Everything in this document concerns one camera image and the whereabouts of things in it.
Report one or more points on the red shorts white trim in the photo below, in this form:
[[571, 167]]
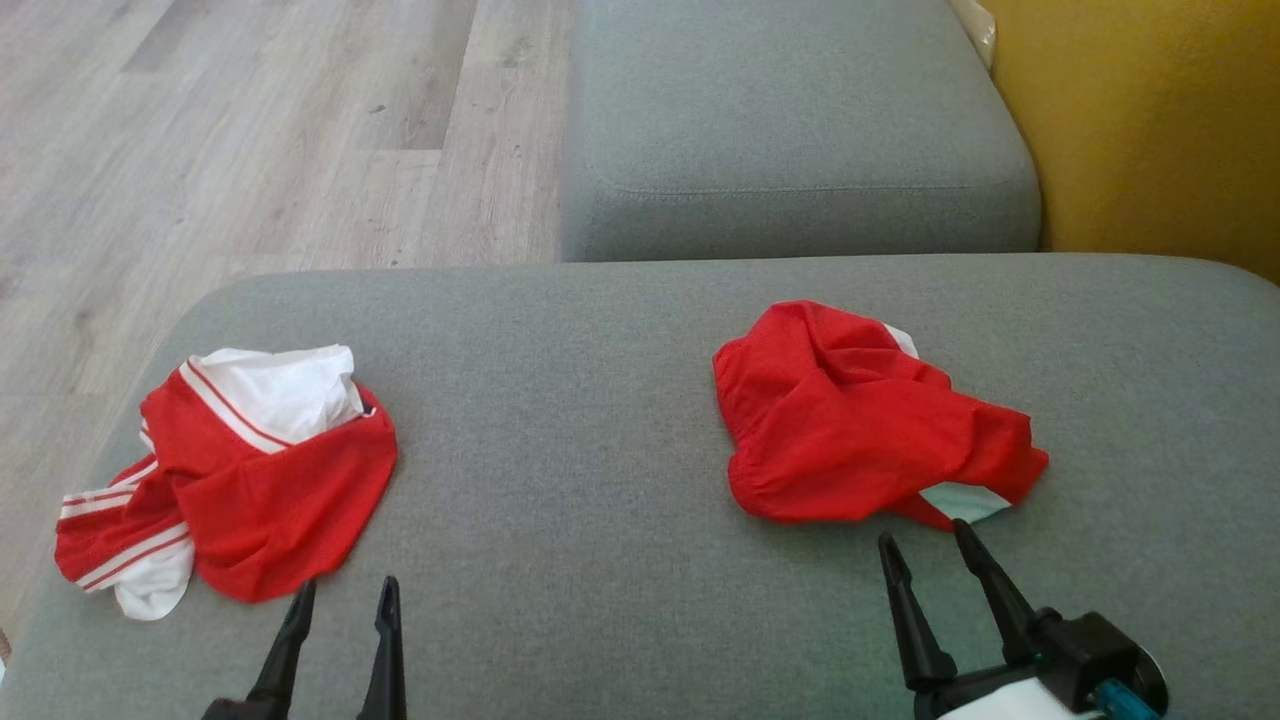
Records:
[[840, 420]]

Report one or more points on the grey sofa cushion block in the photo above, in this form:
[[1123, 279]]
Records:
[[790, 120]]

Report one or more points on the cream plastic wrapped object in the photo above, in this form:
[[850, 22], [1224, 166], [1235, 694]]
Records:
[[975, 25]]

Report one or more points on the large grey sofa seat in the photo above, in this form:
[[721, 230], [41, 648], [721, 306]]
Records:
[[600, 450]]

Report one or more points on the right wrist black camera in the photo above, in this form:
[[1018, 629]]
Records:
[[1095, 650]]

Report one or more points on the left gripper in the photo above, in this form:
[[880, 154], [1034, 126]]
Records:
[[250, 711]]

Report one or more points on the red and white jersey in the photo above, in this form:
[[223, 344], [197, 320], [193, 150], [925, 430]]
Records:
[[270, 490]]

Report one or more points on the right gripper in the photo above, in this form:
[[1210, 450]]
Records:
[[1000, 700]]

